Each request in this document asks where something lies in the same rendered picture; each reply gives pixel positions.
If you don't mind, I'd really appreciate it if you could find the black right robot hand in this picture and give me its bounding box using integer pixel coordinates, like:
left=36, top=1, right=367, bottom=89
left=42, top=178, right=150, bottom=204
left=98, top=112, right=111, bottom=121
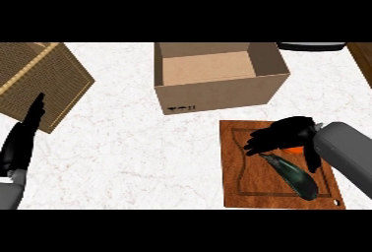
left=243, top=115, right=325, bottom=174

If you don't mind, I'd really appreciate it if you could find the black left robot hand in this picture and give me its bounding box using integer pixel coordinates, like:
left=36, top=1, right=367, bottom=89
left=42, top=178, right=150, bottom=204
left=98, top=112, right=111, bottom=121
left=0, top=92, right=48, bottom=176

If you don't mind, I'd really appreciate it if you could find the dark green eggplant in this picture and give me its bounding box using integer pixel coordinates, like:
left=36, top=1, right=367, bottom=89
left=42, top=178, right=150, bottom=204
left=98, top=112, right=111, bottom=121
left=259, top=152, right=321, bottom=202

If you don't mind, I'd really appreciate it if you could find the brown wooden cutting board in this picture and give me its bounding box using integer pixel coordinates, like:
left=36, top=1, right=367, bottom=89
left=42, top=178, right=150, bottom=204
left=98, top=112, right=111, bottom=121
left=219, top=119, right=348, bottom=211

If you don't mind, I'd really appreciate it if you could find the open cardboard box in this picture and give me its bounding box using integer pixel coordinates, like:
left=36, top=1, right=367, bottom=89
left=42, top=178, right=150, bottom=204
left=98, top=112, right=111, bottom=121
left=153, top=41, right=293, bottom=116

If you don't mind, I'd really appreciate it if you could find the orange vegetable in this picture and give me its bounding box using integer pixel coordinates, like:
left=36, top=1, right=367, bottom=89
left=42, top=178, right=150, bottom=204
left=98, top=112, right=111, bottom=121
left=283, top=146, right=308, bottom=156

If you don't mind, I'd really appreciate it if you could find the brown wicker basket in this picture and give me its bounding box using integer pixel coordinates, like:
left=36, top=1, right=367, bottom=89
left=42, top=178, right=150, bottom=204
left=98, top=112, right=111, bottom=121
left=0, top=41, right=97, bottom=135

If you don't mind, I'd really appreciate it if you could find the dark grey appliance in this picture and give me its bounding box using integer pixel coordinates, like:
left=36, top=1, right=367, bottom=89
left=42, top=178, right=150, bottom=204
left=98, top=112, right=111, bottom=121
left=277, top=41, right=349, bottom=52

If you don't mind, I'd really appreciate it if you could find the brown wooden cabinet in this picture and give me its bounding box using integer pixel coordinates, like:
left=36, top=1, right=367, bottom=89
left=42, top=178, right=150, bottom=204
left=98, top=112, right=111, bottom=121
left=346, top=41, right=372, bottom=89

